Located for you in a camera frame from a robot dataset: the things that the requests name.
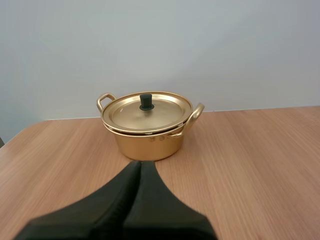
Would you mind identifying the gold lid with black knob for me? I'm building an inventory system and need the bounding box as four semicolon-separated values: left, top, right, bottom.
101;90;194;133

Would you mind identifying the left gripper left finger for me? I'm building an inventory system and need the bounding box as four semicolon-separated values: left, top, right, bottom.
15;161;143;240

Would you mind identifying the gold pot with two handles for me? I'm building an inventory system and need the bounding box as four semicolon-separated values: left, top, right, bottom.
96;93;205;162

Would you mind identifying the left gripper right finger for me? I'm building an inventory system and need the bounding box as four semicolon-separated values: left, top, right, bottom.
121;160;218;240

